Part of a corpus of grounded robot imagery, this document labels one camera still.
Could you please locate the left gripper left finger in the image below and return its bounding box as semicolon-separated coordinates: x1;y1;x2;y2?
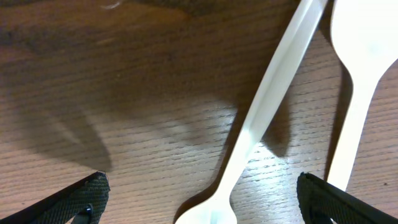
1;172;110;224

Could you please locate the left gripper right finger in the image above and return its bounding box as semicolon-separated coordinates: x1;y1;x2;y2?
297;172;397;224

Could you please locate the white spoon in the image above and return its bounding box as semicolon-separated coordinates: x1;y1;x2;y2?
176;0;328;224
327;0;397;190

